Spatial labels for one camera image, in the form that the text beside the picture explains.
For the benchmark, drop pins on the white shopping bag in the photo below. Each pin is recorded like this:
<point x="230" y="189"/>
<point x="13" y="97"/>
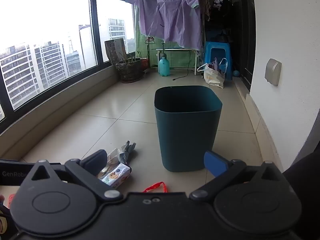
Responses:
<point x="212" y="77"/>

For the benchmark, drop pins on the teal plastic trash bin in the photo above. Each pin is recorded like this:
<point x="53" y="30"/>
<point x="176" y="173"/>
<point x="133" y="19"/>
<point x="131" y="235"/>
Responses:
<point x="186" y="135"/>

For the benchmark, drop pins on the blue plastic stool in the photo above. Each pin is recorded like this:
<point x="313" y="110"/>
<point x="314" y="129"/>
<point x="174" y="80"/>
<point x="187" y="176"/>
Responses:
<point x="208" y="52"/>

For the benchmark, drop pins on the grey wall socket cover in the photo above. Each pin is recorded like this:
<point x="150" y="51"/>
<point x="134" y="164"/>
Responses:
<point x="273" y="72"/>

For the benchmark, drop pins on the brown plant pot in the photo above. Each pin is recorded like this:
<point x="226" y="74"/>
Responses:
<point x="128" y="71"/>

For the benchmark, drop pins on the black printed garment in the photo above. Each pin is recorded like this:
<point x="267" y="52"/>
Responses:
<point x="221" y="7"/>

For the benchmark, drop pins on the red plastic scrap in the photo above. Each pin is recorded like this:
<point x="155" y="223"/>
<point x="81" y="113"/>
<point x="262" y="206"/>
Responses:
<point x="155" y="187"/>

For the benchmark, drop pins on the green mesh panel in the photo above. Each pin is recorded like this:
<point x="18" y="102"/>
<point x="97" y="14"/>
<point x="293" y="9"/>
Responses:
<point x="141" y="47"/>

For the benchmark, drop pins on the teal spray bottle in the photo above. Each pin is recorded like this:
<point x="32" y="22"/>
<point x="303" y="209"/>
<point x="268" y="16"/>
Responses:
<point x="164" y="66"/>

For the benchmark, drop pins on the small blue ball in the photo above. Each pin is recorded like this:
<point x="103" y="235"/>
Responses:
<point x="236" y="73"/>

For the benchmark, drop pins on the dark clothes pile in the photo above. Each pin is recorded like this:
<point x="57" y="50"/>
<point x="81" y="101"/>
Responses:
<point x="221" y="36"/>

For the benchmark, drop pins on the person's dark clothing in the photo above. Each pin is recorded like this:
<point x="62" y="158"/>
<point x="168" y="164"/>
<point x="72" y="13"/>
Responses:
<point x="307" y="180"/>

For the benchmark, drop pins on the grey plastic wrapper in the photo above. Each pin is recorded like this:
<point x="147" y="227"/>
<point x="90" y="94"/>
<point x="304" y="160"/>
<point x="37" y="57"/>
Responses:
<point x="128" y="150"/>

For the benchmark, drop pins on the red fluffy slipper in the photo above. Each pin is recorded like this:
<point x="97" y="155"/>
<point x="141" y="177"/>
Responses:
<point x="11" y="200"/>

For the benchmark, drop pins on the black window frame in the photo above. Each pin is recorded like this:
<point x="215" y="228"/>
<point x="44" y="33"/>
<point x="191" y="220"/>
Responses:
<point x="93" y="30"/>

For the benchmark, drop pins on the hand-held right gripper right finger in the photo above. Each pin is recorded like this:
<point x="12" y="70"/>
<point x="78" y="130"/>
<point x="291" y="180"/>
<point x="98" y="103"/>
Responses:
<point x="215" y="163"/>

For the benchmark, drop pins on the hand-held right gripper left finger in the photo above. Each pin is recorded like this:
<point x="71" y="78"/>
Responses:
<point x="96" y="160"/>

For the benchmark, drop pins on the white folding table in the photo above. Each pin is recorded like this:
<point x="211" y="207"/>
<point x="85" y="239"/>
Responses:
<point x="176" y="50"/>

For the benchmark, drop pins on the chopsticks packet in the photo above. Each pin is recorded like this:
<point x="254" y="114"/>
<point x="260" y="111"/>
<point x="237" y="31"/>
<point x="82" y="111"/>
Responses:
<point x="105" y="172"/>

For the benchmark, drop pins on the dark sliding door frame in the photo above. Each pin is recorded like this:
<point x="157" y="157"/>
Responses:
<point x="241" y="30"/>

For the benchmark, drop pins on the flat cardboard box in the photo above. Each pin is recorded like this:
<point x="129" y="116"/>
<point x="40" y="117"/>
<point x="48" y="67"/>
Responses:
<point x="115" y="51"/>

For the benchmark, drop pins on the purple shirt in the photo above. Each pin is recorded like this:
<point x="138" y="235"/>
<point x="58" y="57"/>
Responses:
<point x="170" y="15"/>

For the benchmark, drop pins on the white printed snack packet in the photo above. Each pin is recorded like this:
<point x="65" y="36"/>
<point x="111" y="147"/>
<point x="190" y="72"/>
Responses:
<point x="117" y="176"/>

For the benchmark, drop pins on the striped garment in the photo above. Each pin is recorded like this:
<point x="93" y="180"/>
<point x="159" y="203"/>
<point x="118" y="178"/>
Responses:
<point x="205" y="5"/>

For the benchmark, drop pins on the small red pot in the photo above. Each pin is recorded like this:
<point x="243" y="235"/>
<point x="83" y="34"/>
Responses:
<point x="145" y="64"/>

